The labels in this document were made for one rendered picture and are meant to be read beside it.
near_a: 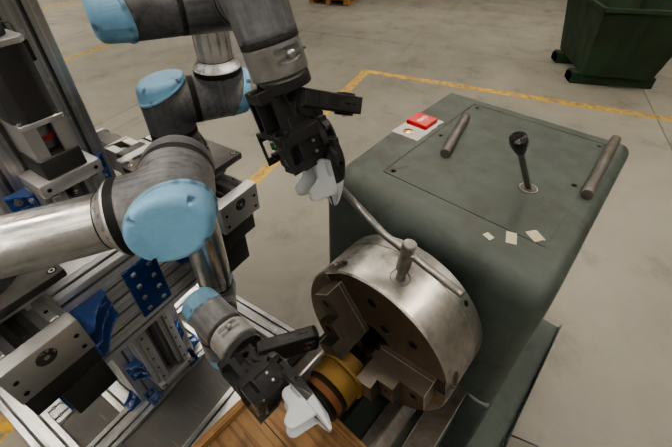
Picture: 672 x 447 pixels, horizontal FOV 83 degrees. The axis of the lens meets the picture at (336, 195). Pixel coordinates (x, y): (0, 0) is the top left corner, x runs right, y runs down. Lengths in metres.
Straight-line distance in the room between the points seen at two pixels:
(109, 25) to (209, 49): 0.43
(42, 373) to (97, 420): 0.96
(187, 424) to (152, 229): 1.23
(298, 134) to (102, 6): 0.27
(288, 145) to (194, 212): 0.16
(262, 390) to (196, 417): 1.04
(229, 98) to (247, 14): 0.54
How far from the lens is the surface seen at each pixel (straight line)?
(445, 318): 0.66
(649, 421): 2.27
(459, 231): 0.72
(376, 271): 0.65
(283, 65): 0.48
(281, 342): 0.73
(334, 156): 0.52
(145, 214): 0.53
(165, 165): 0.58
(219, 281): 0.88
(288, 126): 0.50
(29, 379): 0.90
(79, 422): 1.88
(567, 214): 0.84
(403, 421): 0.94
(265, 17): 0.47
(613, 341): 2.42
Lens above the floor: 1.73
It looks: 39 degrees down
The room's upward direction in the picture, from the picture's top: straight up
